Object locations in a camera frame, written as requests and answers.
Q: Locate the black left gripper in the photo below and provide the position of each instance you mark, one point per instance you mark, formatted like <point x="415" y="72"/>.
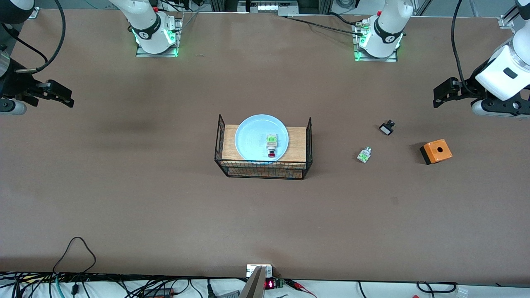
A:
<point x="466" y="88"/>

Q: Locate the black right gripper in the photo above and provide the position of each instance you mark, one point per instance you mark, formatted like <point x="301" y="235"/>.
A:
<point x="16" y="85"/>

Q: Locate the red push button switch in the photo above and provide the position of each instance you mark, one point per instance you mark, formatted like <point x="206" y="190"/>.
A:
<point x="271" y="142"/>

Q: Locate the light blue plate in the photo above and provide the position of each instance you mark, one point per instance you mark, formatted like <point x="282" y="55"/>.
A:
<point x="252" y="140"/>

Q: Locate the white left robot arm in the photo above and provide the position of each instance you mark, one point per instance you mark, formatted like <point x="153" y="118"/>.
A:
<point x="389" y="25"/>

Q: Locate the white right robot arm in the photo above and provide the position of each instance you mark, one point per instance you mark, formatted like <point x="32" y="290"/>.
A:
<point x="145" y="20"/>

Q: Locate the green white contact block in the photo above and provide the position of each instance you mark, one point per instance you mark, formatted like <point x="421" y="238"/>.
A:
<point x="364" y="155"/>

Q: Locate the wooden shelf board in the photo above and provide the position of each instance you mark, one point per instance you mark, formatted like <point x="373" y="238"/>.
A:
<point x="296" y="145"/>

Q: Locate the white lit device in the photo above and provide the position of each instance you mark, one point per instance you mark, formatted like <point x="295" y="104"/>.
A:
<point x="269" y="7"/>

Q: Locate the black power adapter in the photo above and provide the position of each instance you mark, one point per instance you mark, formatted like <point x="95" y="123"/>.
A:
<point x="159" y="292"/>

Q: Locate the red clip leads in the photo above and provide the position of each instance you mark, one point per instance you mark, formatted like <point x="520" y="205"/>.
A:
<point x="296" y="284"/>

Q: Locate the red LED display module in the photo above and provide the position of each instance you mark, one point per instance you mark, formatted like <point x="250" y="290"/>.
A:
<point x="270" y="284"/>

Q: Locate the silver metal bar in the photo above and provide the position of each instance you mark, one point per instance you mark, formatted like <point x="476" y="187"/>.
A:
<point x="254" y="285"/>

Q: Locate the orange button enclosure box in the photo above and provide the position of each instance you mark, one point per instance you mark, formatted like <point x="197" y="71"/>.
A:
<point x="438" y="152"/>

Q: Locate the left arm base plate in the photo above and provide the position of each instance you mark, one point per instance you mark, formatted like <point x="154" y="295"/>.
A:
<point x="391" y="59"/>

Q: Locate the small black switch part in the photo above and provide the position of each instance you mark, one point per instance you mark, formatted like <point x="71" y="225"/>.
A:
<point x="386" y="129"/>

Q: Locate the aluminium corner frame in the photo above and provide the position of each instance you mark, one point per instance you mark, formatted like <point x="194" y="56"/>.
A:
<point x="506" y="21"/>

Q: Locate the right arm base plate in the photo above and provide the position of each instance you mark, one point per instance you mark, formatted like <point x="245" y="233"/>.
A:
<point x="143" y="52"/>

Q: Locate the aluminium frame structure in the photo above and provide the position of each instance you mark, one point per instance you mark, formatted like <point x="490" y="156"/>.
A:
<point x="306" y="6"/>

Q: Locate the silver metal bracket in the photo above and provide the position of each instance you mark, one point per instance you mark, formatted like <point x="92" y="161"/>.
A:
<point x="251" y="271"/>

